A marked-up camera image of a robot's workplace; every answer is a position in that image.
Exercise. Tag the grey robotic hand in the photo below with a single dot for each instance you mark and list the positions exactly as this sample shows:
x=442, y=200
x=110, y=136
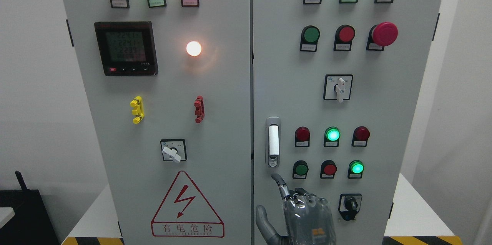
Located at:
x=308, y=218

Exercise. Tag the silver door handle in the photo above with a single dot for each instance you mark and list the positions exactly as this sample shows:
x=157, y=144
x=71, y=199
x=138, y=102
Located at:
x=273, y=130

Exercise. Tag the grey right cabinet door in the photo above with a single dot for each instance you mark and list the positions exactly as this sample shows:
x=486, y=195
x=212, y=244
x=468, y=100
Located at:
x=289, y=84

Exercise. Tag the grey cabinet door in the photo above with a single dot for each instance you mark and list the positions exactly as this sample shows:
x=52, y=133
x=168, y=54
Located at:
x=289, y=84
x=218, y=149

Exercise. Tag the grey left cabinet door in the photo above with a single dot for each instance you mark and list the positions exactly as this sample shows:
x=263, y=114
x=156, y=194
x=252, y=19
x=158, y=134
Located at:
x=218, y=149

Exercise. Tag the red push button lower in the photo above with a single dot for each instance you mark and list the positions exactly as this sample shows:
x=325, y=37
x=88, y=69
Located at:
x=328, y=169

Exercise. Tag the red push button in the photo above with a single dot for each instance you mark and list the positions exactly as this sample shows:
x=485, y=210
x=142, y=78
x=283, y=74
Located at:
x=328, y=169
x=343, y=38

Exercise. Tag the green lit push button lower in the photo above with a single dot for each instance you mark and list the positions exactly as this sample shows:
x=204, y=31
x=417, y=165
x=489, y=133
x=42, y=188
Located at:
x=355, y=169

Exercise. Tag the red indicator light middle left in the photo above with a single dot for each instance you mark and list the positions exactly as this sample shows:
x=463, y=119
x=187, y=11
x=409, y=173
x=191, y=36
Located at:
x=302, y=137

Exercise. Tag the green indicator light middle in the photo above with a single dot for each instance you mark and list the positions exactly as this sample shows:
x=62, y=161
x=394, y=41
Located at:
x=331, y=137

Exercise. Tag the red indicator light middle right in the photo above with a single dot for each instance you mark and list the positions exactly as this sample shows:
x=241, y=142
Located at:
x=360, y=136

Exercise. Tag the red electric hazard warning sticker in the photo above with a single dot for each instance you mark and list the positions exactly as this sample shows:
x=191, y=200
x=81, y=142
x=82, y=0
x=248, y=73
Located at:
x=185, y=212

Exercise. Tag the red terminal connector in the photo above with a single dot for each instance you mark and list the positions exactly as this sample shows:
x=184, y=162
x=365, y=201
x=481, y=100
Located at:
x=199, y=109

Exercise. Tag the green push button upper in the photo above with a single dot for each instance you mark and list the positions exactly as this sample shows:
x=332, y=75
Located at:
x=309, y=39

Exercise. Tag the red push button upper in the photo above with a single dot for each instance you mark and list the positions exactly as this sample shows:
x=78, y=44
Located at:
x=343, y=38

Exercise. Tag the red emergency stop button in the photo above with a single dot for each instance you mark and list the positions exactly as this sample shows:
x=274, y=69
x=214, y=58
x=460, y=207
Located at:
x=381, y=35

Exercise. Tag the yellow terminal connector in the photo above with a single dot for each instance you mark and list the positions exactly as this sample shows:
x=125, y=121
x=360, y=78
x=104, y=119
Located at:
x=137, y=109

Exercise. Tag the white lit indicator lamp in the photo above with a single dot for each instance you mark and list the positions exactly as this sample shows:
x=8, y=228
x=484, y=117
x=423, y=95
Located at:
x=194, y=48

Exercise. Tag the black digital power meter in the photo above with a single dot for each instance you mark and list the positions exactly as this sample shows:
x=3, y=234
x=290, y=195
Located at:
x=127, y=48

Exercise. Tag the black box with antenna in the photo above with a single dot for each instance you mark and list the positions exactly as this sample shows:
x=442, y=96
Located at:
x=30, y=224

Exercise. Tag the black selector knob switch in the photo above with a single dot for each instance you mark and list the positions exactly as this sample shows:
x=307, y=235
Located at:
x=349, y=205

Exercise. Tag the white rotary switch upper right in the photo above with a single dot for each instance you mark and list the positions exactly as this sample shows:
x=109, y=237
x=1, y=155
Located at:
x=337, y=87

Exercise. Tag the white rotary switch left door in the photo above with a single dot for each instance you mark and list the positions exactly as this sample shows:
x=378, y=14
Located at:
x=173, y=150

